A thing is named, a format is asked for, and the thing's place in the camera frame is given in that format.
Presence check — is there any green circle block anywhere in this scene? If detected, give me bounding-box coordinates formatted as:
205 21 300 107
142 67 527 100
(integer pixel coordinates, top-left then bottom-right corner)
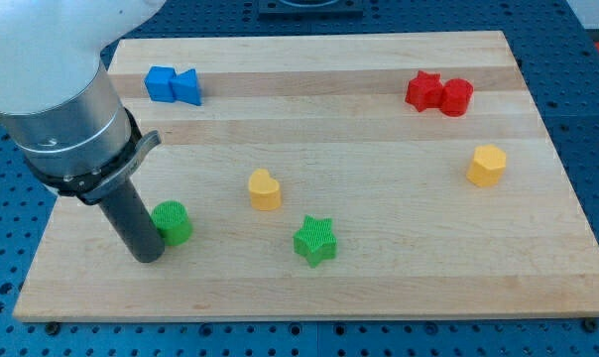
151 200 193 246

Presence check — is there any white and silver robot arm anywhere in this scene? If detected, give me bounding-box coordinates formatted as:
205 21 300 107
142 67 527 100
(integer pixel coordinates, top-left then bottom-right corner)
0 0 166 202

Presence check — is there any green star block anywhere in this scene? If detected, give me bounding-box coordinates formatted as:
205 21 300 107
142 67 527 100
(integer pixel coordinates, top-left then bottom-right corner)
293 215 337 268

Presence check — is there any red star block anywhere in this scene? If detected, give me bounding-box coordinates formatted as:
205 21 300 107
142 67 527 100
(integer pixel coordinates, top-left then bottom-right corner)
405 70 443 112

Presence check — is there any yellow heart block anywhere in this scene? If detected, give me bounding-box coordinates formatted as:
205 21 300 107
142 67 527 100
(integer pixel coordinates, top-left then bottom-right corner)
248 169 282 211

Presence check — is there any light wooden board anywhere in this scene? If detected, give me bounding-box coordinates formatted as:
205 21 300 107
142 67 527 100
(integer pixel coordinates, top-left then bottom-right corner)
14 31 599 322

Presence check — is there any blue triangle block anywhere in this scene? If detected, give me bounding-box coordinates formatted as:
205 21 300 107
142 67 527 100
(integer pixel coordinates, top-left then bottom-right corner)
170 69 202 106

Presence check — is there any blue cube block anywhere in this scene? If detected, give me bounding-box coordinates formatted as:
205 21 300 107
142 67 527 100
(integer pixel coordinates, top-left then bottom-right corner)
144 66 177 102

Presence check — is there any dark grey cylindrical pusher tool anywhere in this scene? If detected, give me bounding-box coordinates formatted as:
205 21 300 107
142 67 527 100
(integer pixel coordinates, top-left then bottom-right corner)
98 179 165 263

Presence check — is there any red round block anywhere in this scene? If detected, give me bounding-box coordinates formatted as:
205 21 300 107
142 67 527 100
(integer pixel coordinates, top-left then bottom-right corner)
439 78 474 117

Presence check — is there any yellow hexagon block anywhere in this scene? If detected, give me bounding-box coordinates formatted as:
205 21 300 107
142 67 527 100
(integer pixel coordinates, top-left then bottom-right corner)
466 145 507 187

